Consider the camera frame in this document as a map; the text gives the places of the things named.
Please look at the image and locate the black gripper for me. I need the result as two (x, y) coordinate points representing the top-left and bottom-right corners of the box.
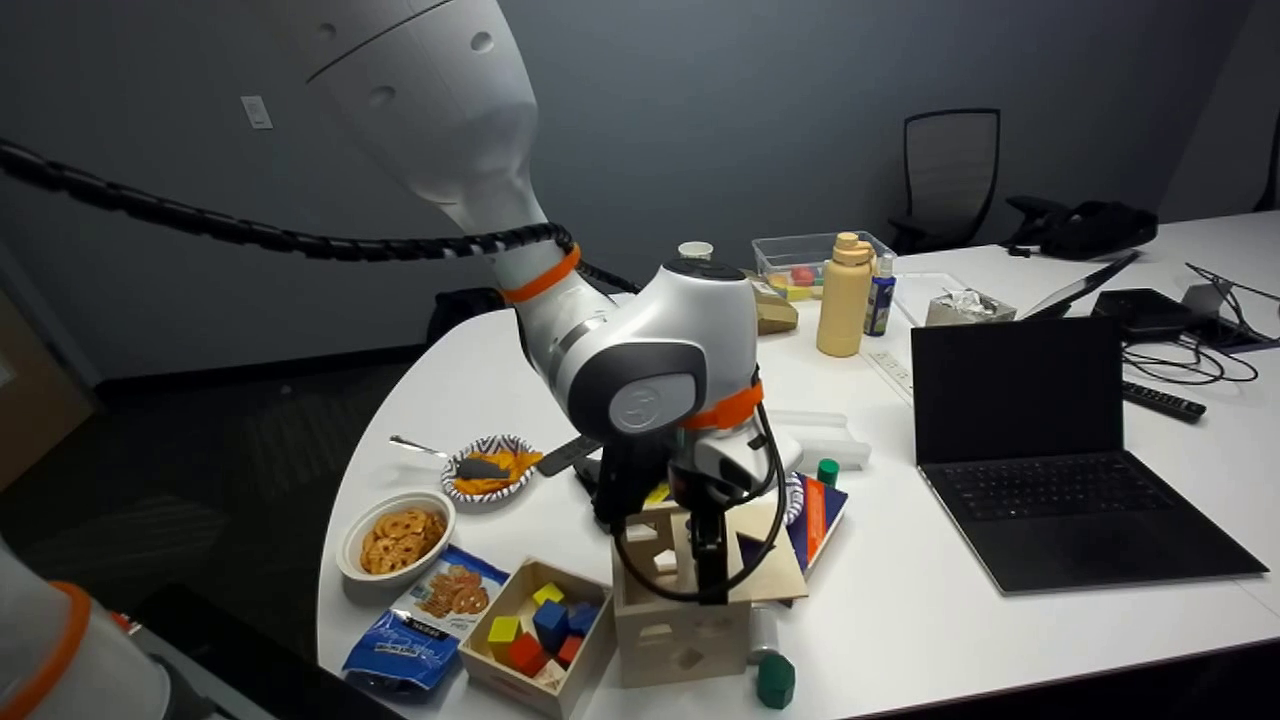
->
(592, 426), (789, 603)

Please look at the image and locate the yellow mustard bottle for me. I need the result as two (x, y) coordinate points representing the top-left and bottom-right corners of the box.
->
(817, 232), (873, 357)

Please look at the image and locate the black office chair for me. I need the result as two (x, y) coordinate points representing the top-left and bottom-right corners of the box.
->
(894, 108), (1001, 257)

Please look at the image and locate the black remote control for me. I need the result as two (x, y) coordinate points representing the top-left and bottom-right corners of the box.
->
(1126, 382), (1208, 425)

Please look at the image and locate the blue snack bag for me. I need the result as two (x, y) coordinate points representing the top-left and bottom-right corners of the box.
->
(344, 545), (508, 701)

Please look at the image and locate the black cable conduit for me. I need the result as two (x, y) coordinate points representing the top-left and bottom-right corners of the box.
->
(0, 136), (575, 265)

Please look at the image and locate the black laptop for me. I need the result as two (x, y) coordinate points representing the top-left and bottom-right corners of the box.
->
(914, 318), (1263, 590)

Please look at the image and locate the white bowl of pretzels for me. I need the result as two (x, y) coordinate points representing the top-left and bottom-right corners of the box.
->
(334, 486), (457, 586)

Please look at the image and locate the wooden shape sorter box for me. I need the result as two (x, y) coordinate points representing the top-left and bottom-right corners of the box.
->
(614, 497), (810, 687)

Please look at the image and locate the metal spoon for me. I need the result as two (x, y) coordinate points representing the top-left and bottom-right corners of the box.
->
(387, 432), (518, 483)

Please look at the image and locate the wooden tray of blocks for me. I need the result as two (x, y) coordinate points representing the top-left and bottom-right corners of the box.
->
(463, 560), (617, 720)

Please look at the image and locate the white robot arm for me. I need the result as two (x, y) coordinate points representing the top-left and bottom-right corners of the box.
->
(3, 0), (783, 606)

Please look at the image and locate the clear plastic container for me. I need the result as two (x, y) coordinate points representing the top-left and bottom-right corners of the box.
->
(751, 228), (895, 298)

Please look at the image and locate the patterned bowl of chips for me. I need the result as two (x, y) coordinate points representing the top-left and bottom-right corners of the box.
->
(446, 437), (541, 502)

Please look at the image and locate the clear plastic box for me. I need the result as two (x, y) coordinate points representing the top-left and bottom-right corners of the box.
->
(773, 411), (873, 468)

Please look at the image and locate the black bag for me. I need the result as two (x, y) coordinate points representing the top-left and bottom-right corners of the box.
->
(1012, 197), (1156, 259)

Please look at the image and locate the green small cup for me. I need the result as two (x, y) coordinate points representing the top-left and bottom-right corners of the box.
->
(751, 651), (795, 706)

